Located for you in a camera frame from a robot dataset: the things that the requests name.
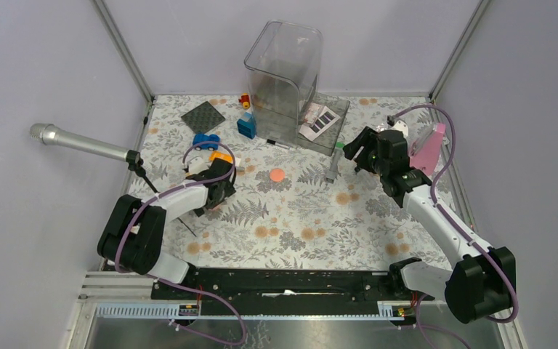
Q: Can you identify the pink stand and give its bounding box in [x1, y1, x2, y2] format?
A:
[408, 123, 446, 177]

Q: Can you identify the blue toy block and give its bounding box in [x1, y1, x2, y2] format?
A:
[237, 112, 256, 140]

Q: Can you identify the red yellow toy piece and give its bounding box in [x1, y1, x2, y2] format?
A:
[238, 93, 251, 110]

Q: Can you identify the grey square tube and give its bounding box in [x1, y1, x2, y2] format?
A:
[325, 142, 344, 184]

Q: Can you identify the silver microphone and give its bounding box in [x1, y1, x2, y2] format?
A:
[29, 123, 142, 166]

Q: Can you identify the white eyelash card packet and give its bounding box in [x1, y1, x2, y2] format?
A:
[299, 107, 341, 141]

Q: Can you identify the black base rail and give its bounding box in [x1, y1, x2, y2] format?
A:
[151, 268, 419, 317]

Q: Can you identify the dark grey building plate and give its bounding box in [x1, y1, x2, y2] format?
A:
[181, 101, 226, 134]

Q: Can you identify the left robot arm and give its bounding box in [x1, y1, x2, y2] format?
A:
[97, 143, 236, 299]

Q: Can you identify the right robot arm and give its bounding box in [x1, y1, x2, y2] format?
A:
[342, 127, 518, 324]

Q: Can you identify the orange cream tube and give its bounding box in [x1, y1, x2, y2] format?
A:
[209, 151, 240, 167]

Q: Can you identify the clear pink nail box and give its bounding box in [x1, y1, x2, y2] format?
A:
[303, 103, 325, 125]

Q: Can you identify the orange round sponge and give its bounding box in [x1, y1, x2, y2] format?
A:
[269, 168, 286, 182]

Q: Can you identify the clear acrylic organizer box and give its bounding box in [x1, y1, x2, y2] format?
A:
[243, 20, 350, 156]

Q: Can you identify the blue toy car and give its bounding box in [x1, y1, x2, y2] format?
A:
[192, 133, 221, 151]

